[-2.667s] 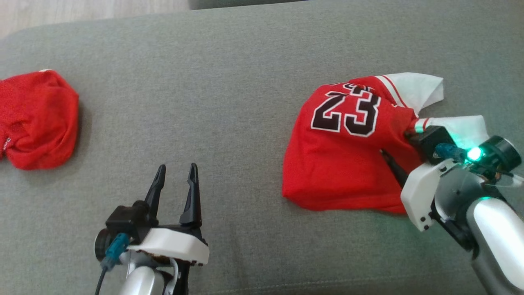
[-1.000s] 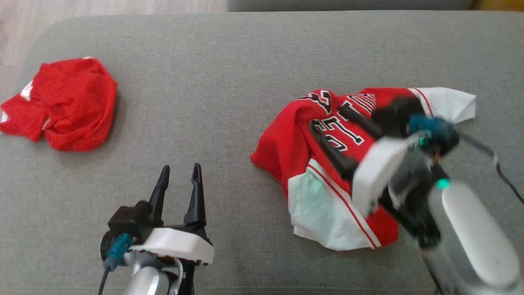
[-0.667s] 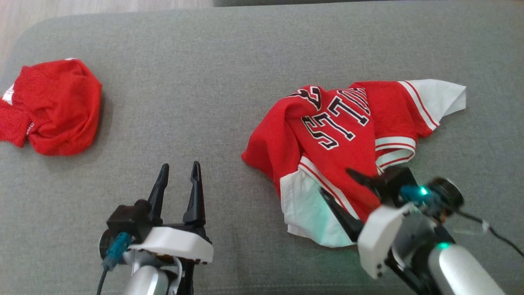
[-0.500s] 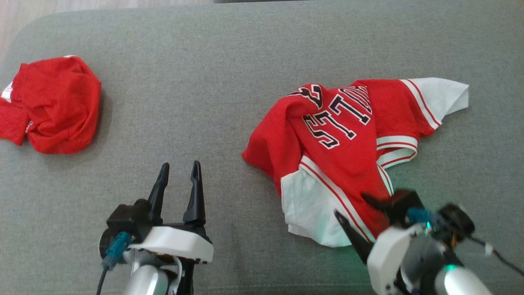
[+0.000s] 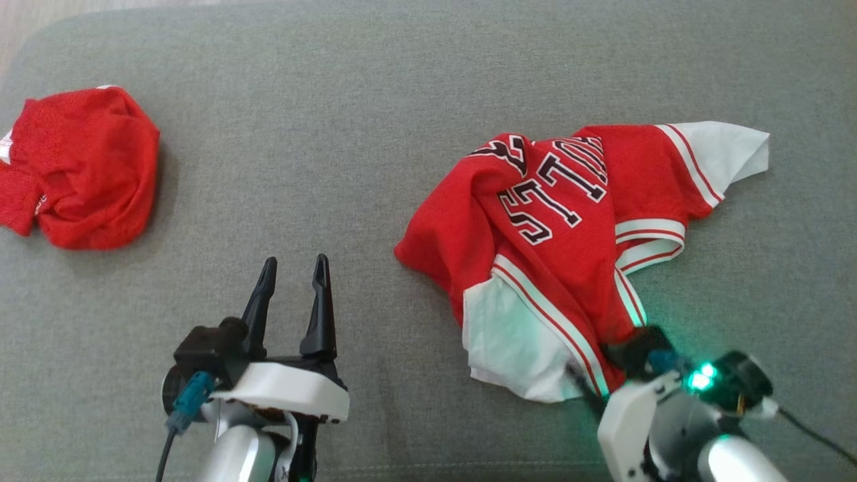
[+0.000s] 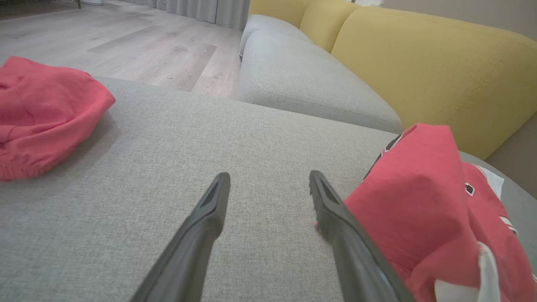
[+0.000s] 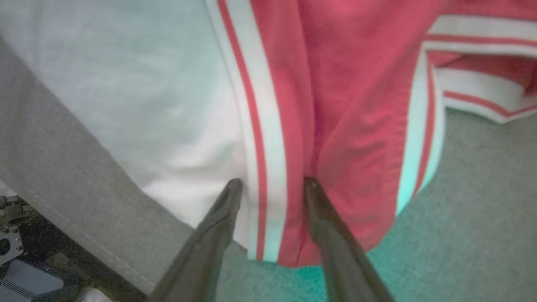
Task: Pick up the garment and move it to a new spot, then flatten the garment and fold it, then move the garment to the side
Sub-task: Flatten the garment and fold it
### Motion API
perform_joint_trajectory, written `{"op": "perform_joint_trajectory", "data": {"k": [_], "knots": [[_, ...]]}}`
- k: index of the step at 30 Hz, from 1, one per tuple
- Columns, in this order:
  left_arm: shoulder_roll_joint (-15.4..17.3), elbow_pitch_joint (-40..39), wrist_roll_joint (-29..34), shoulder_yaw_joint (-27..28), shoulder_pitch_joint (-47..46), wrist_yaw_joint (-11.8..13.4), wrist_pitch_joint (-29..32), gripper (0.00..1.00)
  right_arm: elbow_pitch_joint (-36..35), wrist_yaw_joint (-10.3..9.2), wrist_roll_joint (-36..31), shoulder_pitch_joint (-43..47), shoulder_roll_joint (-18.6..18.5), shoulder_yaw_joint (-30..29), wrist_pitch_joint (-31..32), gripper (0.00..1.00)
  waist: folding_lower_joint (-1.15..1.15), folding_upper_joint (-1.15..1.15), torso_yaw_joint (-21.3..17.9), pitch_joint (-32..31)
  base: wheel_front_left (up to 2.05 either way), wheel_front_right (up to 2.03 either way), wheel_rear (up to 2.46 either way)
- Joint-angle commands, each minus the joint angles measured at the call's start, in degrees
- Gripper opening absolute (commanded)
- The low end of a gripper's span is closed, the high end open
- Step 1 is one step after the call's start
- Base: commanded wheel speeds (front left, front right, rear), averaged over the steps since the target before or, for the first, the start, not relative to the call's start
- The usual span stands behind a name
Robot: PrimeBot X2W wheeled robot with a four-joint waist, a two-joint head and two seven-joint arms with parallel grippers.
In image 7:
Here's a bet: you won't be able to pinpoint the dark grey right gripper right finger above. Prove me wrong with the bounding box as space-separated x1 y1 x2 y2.
303 177 395 302

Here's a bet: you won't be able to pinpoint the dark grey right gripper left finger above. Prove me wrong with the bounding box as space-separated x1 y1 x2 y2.
149 178 243 302

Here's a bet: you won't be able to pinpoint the red basketball jersey white sleeves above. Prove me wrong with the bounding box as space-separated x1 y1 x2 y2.
0 0 537 268

